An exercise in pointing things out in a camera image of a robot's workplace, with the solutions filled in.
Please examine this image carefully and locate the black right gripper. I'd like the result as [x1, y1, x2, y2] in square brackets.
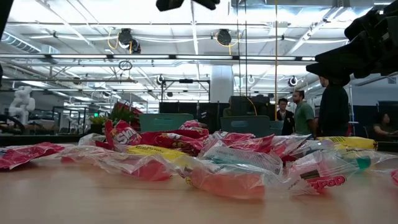
[305, 11, 398, 87]

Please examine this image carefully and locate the yellow Sour Patch candy bag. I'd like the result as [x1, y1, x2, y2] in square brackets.
[316, 136, 379, 151]
[126, 144, 189, 162]

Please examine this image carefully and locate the light teal plastic bin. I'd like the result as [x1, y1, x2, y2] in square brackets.
[139, 113, 194, 134]

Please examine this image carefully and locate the slate blue plastic bin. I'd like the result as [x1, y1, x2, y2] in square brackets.
[220, 115, 284, 138]

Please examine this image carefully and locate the red Skittles candy bag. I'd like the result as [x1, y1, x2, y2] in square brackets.
[178, 119, 208, 132]
[104, 119, 143, 147]
[140, 129, 210, 157]
[210, 131, 256, 149]
[0, 142, 65, 171]

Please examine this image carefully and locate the white pillar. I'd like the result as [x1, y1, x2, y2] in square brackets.
[210, 64, 234, 103]

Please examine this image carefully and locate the dark monitor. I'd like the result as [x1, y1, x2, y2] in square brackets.
[229, 95, 272, 118]

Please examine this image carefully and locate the potted succulent plant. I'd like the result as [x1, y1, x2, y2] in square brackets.
[89, 101, 141, 136]

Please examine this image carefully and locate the black gantry frame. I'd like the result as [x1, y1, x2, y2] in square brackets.
[160, 78, 211, 103]

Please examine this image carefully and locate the blue Ring Pop in wrapper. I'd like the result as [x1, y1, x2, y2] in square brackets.
[334, 147, 398, 175]

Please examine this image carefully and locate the red Ring Pop in wrapper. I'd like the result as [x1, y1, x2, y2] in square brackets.
[284, 151, 361, 196]
[253, 134, 310, 162]
[369, 167, 398, 188]
[77, 133, 114, 151]
[93, 154, 175, 182]

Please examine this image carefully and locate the black workstation frame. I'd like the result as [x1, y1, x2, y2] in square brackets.
[51, 105, 94, 135]

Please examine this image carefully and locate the teal Ring Pop in wrapper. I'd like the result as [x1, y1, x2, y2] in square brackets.
[200, 141, 284, 175]

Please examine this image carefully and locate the orange Ring Pop in wrapper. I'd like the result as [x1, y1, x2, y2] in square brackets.
[174, 155, 282, 200]
[58, 145, 125, 166]

